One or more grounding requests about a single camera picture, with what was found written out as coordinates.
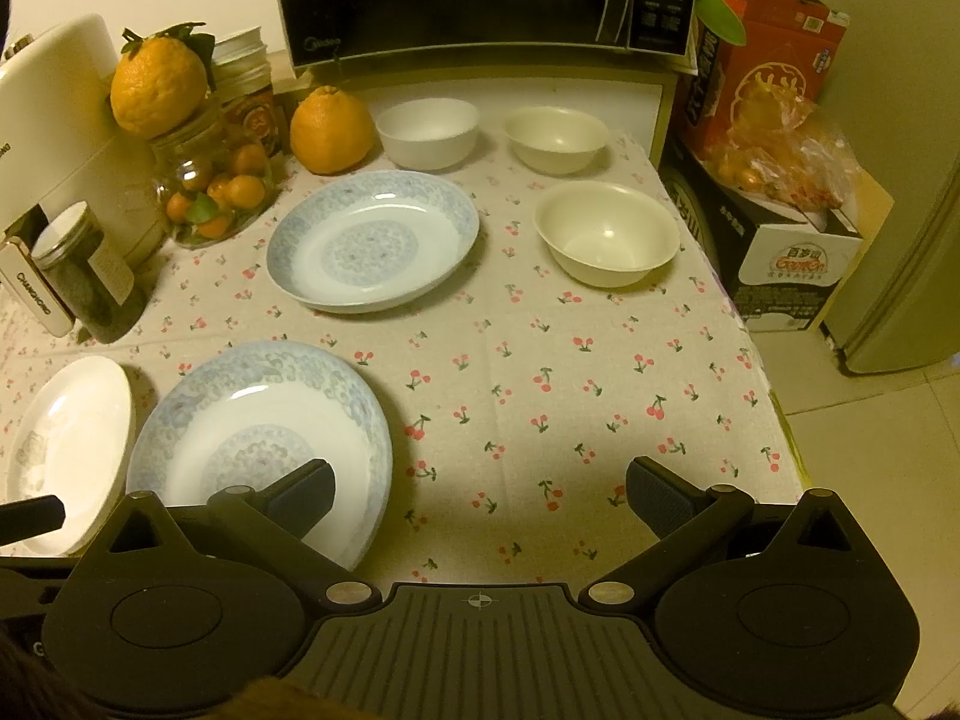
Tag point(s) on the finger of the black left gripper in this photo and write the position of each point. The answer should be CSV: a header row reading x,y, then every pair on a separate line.
x,y
25,519

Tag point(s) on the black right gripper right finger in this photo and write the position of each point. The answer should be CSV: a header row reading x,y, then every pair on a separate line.
x,y
689,523

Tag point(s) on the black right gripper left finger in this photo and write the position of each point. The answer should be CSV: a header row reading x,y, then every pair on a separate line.
x,y
265,529

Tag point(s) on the plain white plate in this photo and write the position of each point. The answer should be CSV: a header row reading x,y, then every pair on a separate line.
x,y
73,443

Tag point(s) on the blue patterned plate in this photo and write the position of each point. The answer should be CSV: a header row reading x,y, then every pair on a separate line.
x,y
372,241
257,412

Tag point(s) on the cream large bowl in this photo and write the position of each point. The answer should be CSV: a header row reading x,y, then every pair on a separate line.
x,y
605,235

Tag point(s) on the cream small bowl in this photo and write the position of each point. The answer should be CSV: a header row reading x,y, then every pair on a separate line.
x,y
555,140

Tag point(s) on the white small bowl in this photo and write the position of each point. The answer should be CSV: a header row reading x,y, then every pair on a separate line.
x,y
429,134

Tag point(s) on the white kitchen appliance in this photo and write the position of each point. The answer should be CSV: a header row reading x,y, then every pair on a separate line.
x,y
60,145

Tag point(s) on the cherry print tablecloth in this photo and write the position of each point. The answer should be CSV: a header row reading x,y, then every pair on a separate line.
x,y
516,398

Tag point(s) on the dark jar with metal lid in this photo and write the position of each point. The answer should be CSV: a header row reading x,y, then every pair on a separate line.
x,y
88,274

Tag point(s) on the black white water carton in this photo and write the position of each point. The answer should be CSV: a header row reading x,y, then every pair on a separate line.
x,y
779,266

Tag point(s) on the glass jar of kumquats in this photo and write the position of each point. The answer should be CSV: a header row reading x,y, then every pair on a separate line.
x,y
210,180

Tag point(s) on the orange citrus on table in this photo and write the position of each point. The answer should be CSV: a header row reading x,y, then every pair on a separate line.
x,y
331,131

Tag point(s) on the plastic bag of fruit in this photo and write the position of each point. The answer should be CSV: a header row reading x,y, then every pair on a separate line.
x,y
783,148

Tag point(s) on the orange labelled jar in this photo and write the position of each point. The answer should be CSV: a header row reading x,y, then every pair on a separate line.
x,y
253,117

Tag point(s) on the orange cardboard fruit box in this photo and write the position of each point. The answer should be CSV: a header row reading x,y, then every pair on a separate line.
x,y
789,44

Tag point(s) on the orange citrus on jar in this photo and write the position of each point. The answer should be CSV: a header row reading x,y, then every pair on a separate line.
x,y
161,79

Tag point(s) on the stack of white cups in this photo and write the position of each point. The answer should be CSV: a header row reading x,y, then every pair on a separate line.
x,y
236,55

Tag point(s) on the beige refrigerator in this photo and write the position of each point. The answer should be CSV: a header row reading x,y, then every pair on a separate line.
x,y
894,90

